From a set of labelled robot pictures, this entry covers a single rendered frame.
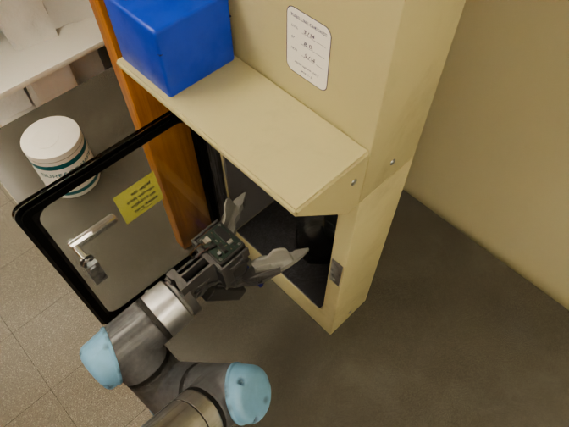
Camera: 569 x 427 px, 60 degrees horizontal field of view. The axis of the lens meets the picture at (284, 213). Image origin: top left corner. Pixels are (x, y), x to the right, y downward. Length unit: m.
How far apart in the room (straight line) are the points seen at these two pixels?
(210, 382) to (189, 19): 0.43
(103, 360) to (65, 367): 1.44
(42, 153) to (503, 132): 0.95
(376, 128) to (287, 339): 0.61
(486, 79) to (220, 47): 0.54
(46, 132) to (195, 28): 0.73
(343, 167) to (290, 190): 0.06
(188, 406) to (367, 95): 0.41
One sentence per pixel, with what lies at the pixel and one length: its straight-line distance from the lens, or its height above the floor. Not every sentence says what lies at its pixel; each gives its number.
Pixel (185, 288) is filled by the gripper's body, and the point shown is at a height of 1.28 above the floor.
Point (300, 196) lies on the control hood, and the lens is 0.50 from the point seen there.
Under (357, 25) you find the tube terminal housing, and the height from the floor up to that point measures 1.64.
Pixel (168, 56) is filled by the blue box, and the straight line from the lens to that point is 0.57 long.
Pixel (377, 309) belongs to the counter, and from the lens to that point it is 1.07.
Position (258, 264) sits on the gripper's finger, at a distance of 0.76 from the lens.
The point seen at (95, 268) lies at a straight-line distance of 0.86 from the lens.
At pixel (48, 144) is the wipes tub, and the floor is 1.09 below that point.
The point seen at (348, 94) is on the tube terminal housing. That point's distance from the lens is 0.52.
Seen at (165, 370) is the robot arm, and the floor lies 1.21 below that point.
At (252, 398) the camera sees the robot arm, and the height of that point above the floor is 1.26.
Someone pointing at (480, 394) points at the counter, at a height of 0.94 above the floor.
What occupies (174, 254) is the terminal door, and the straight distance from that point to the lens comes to 1.01.
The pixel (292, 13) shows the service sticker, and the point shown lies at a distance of 0.53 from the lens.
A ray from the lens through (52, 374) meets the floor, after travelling 2.18.
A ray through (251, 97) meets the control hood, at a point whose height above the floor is 1.51.
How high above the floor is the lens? 1.91
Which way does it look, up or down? 56 degrees down
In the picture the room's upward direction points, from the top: straight up
